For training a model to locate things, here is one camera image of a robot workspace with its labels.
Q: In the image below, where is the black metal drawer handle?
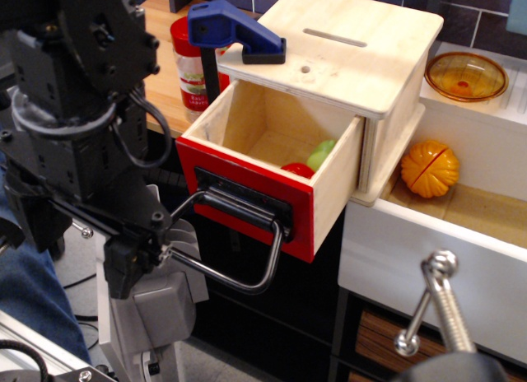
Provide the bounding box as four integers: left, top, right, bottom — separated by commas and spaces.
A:
166, 167, 293, 296

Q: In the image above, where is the blue jeans leg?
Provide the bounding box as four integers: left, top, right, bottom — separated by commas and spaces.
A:
0, 151, 91, 365

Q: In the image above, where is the aluminium frame rail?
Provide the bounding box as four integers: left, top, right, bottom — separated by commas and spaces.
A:
1, 312, 112, 382

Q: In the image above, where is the light wooden box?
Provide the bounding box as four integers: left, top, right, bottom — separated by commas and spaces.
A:
218, 0, 444, 205

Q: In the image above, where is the white toy sink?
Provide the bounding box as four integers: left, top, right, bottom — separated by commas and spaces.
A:
338, 54, 526, 365

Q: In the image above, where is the silver metal clamp screw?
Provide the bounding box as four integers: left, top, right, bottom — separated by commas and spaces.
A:
394, 249, 477, 357

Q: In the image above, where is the red front wooden drawer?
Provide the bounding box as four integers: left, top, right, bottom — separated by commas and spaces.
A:
176, 81, 364, 263

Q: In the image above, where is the blue bar clamp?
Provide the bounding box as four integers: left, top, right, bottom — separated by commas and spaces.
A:
187, 0, 287, 103

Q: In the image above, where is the red toy fruit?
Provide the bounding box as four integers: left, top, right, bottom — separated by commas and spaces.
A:
281, 162, 315, 179

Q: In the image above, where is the grey metal bracket mount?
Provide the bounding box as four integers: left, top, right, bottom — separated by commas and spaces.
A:
96, 184, 210, 382

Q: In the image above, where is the red lid spice jar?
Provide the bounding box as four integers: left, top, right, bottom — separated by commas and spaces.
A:
170, 16, 209, 123

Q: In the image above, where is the green toy fruit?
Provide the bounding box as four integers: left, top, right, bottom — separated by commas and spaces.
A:
306, 139, 337, 172

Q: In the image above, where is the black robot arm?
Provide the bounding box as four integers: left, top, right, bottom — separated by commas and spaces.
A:
1, 0, 171, 300

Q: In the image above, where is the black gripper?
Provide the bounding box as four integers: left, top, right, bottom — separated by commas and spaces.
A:
4, 159, 171, 300

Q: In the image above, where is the amber plastic bowl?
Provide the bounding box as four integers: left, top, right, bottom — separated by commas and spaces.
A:
425, 52, 509, 102

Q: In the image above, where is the small silver clamp handle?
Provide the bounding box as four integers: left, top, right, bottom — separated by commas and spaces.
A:
0, 221, 95, 255

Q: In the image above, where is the orange toy pumpkin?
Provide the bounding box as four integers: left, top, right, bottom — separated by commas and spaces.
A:
401, 140, 460, 198

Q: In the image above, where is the black cable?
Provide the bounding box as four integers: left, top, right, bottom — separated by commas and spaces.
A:
0, 339, 50, 382

